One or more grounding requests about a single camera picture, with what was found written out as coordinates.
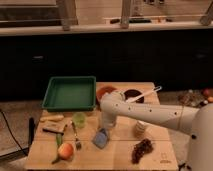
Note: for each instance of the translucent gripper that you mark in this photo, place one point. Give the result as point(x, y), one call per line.
point(107, 120)

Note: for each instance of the blue sponge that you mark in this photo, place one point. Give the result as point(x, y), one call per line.
point(101, 138)

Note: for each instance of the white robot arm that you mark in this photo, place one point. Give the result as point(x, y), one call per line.
point(195, 122)

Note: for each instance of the orange bowl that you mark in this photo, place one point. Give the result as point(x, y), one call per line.
point(100, 92)

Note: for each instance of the small green cup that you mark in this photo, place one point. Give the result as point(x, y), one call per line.
point(78, 119)

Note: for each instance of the dark brown bowl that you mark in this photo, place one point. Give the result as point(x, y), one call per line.
point(130, 95)

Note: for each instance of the white spatula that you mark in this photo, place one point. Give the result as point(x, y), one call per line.
point(148, 92)

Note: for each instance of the metal fork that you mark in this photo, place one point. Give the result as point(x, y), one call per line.
point(77, 141)

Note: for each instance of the brown grape bunch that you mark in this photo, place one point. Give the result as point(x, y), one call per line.
point(140, 149)

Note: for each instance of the green plastic tray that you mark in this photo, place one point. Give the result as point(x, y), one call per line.
point(70, 93)

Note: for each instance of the green pea pod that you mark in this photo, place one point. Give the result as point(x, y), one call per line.
point(59, 143)

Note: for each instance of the red yellow apple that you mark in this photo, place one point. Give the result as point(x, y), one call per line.
point(65, 151)

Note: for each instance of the yellow banana toy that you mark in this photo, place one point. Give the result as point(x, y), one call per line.
point(51, 118)

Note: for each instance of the spice bottle rack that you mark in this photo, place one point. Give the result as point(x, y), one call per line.
point(196, 98)

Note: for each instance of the black handle beside table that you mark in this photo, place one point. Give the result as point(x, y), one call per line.
point(31, 131)

